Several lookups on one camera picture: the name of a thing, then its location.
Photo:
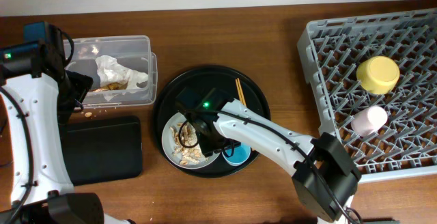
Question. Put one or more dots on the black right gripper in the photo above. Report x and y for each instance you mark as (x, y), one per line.
(206, 147)

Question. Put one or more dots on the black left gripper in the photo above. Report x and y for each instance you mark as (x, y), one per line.
(83, 83)

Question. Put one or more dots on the wooden chopstick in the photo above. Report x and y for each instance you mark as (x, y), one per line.
(239, 91)

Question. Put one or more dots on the gold snack wrapper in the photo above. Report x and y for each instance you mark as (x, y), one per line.
(111, 87)

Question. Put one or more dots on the blue cup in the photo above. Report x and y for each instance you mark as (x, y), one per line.
(238, 155)

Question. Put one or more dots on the pink cup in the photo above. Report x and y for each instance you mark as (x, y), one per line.
(369, 120)

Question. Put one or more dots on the yellow bowl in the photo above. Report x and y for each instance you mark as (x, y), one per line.
(378, 75)

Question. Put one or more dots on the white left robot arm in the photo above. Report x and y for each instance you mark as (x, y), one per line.
(40, 95)

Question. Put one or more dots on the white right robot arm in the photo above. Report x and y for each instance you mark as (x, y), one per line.
(323, 174)

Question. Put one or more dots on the clear plastic waste bin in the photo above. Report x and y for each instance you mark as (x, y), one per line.
(86, 50)

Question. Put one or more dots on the grey dishwasher rack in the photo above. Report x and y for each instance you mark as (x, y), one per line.
(331, 51)

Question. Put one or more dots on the crumpled white tissue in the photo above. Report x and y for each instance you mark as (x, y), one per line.
(130, 70)

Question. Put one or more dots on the grey plate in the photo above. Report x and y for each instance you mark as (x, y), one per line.
(167, 144)

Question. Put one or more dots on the round black tray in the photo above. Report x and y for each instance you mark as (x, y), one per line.
(202, 80)

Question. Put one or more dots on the food scraps on plate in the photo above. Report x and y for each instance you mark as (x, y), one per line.
(186, 149)

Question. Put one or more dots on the black rectangular tray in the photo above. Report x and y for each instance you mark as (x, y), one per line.
(102, 150)

